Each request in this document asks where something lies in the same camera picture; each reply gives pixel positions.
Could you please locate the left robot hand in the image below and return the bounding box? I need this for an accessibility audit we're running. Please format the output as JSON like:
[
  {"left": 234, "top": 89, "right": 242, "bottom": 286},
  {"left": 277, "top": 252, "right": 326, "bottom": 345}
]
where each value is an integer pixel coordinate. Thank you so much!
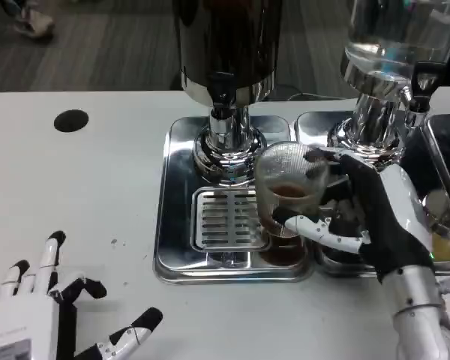
[{"left": 0, "top": 230, "right": 164, "bottom": 360}]

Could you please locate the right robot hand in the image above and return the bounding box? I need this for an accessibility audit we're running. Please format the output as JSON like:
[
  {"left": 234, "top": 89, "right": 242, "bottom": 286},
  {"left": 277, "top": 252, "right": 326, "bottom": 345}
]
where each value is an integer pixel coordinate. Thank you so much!
[{"left": 271, "top": 146, "right": 436, "bottom": 284}]

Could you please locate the clear ribbed glass cup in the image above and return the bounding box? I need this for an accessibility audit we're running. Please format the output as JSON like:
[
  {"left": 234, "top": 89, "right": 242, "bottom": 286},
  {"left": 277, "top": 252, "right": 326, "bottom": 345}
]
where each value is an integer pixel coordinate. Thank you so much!
[{"left": 253, "top": 141, "right": 331, "bottom": 241}]

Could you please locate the steel drip tray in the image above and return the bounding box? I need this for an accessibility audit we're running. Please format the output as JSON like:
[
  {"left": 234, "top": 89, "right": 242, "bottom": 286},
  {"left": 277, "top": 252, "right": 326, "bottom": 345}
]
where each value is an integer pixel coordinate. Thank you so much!
[
  {"left": 423, "top": 112, "right": 450, "bottom": 236},
  {"left": 292, "top": 110, "right": 450, "bottom": 278},
  {"left": 152, "top": 115, "right": 311, "bottom": 284}
]

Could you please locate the steel drain grid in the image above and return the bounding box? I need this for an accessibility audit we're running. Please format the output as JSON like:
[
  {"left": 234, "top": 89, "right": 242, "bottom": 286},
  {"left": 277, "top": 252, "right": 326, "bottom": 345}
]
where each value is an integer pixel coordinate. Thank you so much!
[{"left": 190, "top": 186, "right": 272, "bottom": 251}]

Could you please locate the clear drink dispenser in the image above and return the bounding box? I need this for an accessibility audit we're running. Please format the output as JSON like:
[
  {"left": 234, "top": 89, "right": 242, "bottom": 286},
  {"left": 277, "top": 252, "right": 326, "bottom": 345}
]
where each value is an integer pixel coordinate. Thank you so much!
[{"left": 326, "top": 0, "right": 450, "bottom": 173}]

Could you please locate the dark drink dispenser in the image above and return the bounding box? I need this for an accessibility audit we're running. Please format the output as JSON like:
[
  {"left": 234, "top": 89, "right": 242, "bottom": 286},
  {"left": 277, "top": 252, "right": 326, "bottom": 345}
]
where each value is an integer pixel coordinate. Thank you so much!
[{"left": 171, "top": 0, "right": 284, "bottom": 185}]

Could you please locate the person's foot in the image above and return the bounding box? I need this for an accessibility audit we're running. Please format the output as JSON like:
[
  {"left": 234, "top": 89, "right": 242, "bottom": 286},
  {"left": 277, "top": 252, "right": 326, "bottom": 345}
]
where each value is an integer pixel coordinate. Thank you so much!
[{"left": 0, "top": 0, "right": 56, "bottom": 39}]

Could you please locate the thin dark cable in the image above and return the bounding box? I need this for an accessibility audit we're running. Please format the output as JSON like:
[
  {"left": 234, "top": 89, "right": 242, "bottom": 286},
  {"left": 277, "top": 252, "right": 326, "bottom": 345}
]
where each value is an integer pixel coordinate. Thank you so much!
[{"left": 277, "top": 84, "right": 347, "bottom": 102}]

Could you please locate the black counter cable hole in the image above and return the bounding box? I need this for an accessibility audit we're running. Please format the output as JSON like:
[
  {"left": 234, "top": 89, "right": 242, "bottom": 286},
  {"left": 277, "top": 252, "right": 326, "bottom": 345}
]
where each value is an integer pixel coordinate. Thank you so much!
[{"left": 53, "top": 109, "right": 90, "bottom": 133}]

